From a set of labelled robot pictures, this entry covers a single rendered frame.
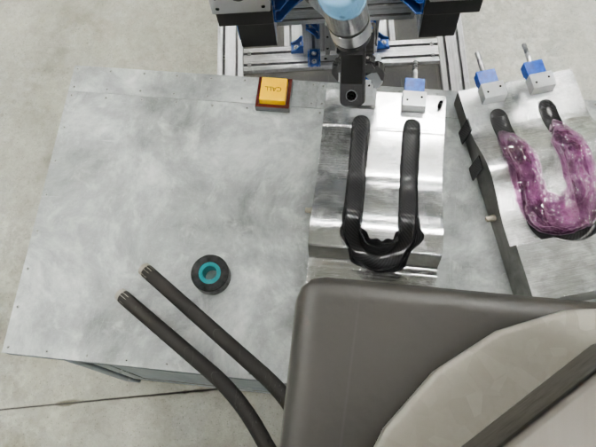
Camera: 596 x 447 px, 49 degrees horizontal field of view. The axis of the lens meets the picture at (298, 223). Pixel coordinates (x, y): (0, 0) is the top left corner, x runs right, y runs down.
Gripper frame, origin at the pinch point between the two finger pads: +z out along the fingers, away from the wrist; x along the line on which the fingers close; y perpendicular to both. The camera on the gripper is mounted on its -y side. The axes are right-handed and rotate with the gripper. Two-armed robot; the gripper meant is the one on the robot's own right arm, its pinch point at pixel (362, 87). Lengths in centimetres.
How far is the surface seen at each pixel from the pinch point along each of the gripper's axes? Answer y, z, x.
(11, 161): 3, 77, 139
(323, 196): -24.1, -0.7, 6.1
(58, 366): -68, 72, 104
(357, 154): -13.4, 4.6, 0.5
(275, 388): -62, -8, 11
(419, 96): -0.2, 4.4, -11.8
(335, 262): -36.9, 2.4, 3.0
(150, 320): -52, -3, 39
